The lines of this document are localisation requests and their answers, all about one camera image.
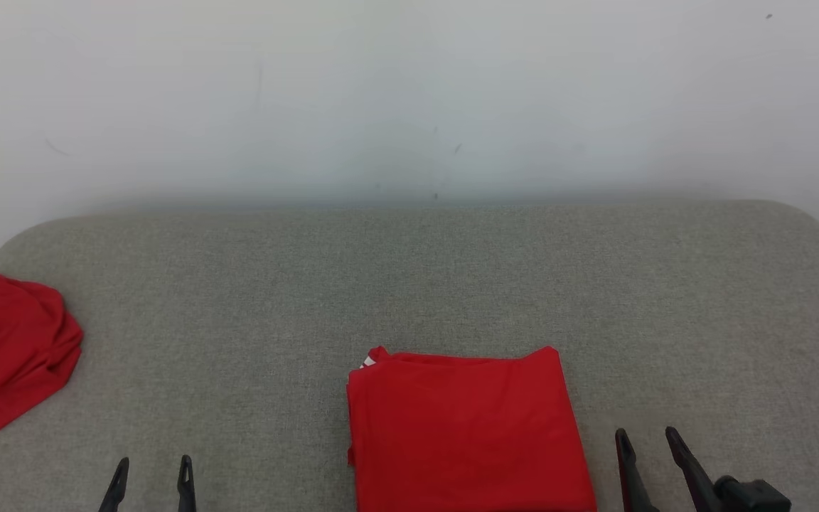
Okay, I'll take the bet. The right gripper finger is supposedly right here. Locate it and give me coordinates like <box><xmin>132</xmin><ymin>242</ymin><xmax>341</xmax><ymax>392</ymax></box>
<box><xmin>665</xmin><ymin>427</ymin><xmax>727</xmax><ymax>512</ymax></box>
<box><xmin>614</xmin><ymin>428</ymin><xmax>659</xmax><ymax>512</ymax></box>

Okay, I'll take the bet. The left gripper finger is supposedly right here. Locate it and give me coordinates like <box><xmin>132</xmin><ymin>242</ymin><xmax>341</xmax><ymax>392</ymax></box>
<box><xmin>98</xmin><ymin>457</ymin><xmax>130</xmax><ymax>512</ymax></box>
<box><xmin>176</xmin><ymin>455</ymin><xmax>197</xmax><ymax>512</ymax></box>

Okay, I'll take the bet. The red garment with white panel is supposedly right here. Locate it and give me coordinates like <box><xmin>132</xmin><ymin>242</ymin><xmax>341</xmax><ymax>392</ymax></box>
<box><xmin>0</xmin><ymin>270</ymin><xmax>85</xmax><ymax>432</ymax></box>

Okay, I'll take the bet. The grey fabric sofa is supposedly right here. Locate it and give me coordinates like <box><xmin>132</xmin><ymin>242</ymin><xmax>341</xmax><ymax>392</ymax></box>
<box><xmin>0</xmin><ymin>201</ymin><xmax>819</xmax><ymax>512</ymax></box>

